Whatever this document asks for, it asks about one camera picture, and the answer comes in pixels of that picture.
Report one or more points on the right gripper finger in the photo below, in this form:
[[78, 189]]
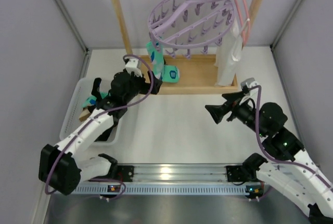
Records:
[[218, 111], [233, 97]]

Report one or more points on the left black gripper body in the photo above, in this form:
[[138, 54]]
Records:
[[145, 84]]

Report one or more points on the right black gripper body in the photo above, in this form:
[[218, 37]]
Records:
[[234, 106]]

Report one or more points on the green sock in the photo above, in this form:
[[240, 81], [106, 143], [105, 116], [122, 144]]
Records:
[[91, 100], [162, 71]]

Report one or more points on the green sock front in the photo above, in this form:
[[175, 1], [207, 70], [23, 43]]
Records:
[[91, 100]]

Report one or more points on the purple round clip hanger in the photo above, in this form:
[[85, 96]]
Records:
[[184, 25]]

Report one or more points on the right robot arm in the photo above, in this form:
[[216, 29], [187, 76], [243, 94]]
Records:
[[284, 163]]

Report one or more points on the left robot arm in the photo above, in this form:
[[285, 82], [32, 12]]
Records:
[[59, 166]]

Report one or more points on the white cloth on hanger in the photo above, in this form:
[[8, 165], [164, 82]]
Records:
[[228, 56]]

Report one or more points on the brown socks in basket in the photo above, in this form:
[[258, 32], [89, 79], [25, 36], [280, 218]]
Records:
[[84, 114]]

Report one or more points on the white plastic basket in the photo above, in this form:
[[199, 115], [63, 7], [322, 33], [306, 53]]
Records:
[[71, 121]]

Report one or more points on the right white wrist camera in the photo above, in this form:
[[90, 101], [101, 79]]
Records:
[[249, 88]]

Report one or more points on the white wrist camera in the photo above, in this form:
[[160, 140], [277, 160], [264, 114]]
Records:
[[133, 66], [249, 88]]

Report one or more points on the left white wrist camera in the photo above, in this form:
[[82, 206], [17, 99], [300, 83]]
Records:
[[133, 66]]

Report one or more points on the wooden clothes rack frame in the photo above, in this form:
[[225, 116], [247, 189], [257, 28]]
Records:
[[198, 74]]

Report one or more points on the pink wire hanger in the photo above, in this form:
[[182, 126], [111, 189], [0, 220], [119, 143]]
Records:
[[244, 20]]

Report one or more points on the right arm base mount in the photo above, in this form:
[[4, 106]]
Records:
[[236, 176]]

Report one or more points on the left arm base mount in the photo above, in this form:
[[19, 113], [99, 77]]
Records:
[[123, 173]]

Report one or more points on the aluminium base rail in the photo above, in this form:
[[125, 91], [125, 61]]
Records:
[[182, 173]]

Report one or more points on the grey slotted cable duct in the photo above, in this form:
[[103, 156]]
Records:
[[166, 189]]

